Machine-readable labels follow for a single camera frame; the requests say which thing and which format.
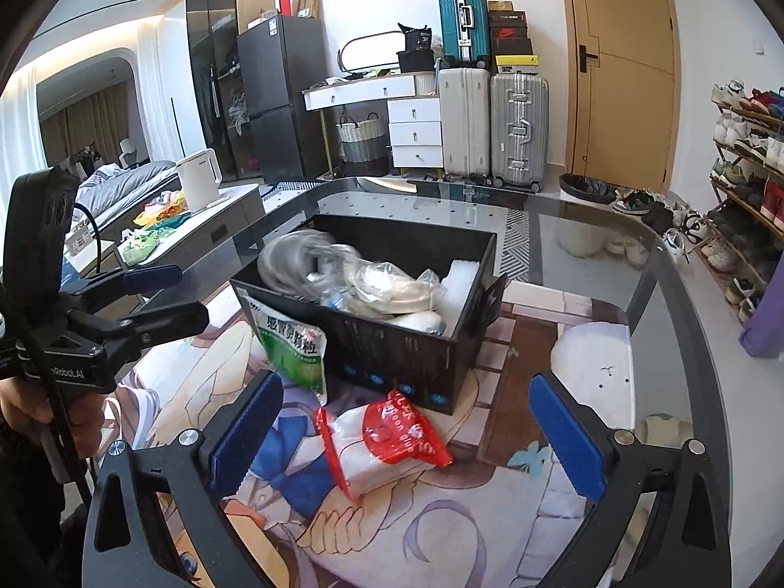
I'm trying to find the green medicine sachet bag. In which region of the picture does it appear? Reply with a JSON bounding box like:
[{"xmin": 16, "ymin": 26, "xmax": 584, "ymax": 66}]
[{"xmin": 235, "ymin": 287, "xmax": 328, "ymax": 405}]

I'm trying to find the white usb cable bundle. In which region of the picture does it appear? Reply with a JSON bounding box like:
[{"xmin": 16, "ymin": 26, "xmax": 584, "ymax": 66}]
[{"xmin": 256, "ymin": 228, "xmax": 363, "ymax": 301}]

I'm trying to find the red white snack bag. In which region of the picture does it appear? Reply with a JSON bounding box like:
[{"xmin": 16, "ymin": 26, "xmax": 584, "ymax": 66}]
[{"xmin": 315, "ymin": 392, "xmax": 453, "ymax": 500}]

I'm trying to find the white lace roll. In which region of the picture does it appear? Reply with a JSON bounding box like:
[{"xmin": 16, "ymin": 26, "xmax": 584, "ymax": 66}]
[{"xmin": 388, "ymin": 311, "xmax": 446, "ymax": 336}]

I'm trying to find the cream rope zip bag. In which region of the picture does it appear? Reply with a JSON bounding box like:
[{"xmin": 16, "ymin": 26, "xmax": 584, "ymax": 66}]
[{"xmin": 344, "ymin": 259, "xmax": 441, "ymax": 316}]

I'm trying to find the left human hand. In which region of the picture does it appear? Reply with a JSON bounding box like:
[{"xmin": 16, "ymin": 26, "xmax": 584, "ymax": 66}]
[{"xmin": 1, "ymin": 377, "xmax": 105, "ymax": 458}]

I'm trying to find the grey side cabinet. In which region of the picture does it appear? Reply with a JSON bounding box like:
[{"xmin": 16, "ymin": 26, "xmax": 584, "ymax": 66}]
[{"xmin": 61, "ymin": 183, "xmax": 265, "ymax": 284}]

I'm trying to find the bed with grey duvet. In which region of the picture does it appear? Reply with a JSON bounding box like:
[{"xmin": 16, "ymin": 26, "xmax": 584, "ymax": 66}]
[{"xmin": 76, "ymin": 161, "xmax": 181, "ymax": 230}]

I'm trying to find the white electric kettle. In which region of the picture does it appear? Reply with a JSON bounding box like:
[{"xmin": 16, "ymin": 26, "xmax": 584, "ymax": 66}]
[{"xmin": 175, "ymin": 149, "xmax": 223, "ymax": 213}]

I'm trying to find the purple paper bag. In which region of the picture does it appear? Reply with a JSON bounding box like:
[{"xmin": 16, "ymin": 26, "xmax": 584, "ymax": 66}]
[{"xmin": 739, "ymin": 284, "xmax": 783, "ymax": 358}]

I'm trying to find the woven laundry basket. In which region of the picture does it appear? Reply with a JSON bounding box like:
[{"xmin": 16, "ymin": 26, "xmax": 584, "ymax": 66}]
[{"xmin": 336, "ymin": 112, "xmax": 387, "ymax": 163}]

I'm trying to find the black cardboard box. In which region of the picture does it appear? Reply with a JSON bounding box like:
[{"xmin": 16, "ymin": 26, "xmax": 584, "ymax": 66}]
[{"xmin": 230, "ymin": 215, "xmax": 505, "ymax": 413}]

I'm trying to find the black refrigerator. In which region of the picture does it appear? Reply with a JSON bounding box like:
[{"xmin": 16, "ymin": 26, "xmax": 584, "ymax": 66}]
[{"xmin": 238, "ymin": 15, "xmax": 328, "ymax": 185}]

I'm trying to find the dark glass wardrobe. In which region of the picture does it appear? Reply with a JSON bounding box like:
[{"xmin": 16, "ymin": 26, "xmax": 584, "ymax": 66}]
[{"xmin": 186, "ymin": 0, "xmax": 275, "ymax": 181}]

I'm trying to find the oval vanity mirror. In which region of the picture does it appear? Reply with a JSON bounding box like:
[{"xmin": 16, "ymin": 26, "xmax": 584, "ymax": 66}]
[{"xmin": 336, "ymin": 29, "xmax": 405, "ymax": 74}]

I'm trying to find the wooden shoe rack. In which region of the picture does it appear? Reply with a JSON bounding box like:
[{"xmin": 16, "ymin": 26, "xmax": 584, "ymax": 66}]
[{"xmin": 700, "ymin": 78, "xmax": 783, "ymax": 324}]

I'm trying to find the white dresser desk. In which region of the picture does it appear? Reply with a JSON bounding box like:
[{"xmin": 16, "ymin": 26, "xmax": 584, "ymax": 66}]
[{"xmin": 303, "ymin": 71, "xmax": 444, "ymax": 172}]

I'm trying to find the white trash bin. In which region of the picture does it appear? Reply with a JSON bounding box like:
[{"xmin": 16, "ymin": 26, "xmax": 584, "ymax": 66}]
[{"xmin": 556, "ymin": 172, "xmax": 616, "ymax": 258}]

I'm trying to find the black handbag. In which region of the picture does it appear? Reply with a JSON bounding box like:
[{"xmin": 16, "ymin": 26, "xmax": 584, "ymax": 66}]
[{"xmin": 397, "ymin": 24, "xmax": 435, "ymax": 73}]

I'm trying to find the white suitcase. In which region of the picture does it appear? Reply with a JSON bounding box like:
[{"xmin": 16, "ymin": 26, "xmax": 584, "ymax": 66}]
[{"xmin": 437, "ymin": 68, "xmax": 490, "ymax": 178}]

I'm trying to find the silver suitcase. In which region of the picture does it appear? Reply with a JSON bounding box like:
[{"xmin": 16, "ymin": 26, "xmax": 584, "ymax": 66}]
[{"xmin": 490, "ymin": 72, "xmax": 549, "ymax": 193}]

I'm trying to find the teal suitcase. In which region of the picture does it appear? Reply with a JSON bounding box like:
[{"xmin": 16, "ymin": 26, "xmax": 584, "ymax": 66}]
[{"xmin": 439, "ymin": 0, "xmax": 491, "ymax": 69}]

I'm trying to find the stack of shoe boxes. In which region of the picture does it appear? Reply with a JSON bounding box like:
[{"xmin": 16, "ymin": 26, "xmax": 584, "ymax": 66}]
[{"xmin": 489, "ymin": 0, "xmax": 539, "ymax": 74}]

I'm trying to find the wooden door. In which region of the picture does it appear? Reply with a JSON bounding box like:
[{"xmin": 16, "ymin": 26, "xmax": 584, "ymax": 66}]
[{"xmin": 563, "ymin": 0, "xmax": 680, "ymax": 191}]

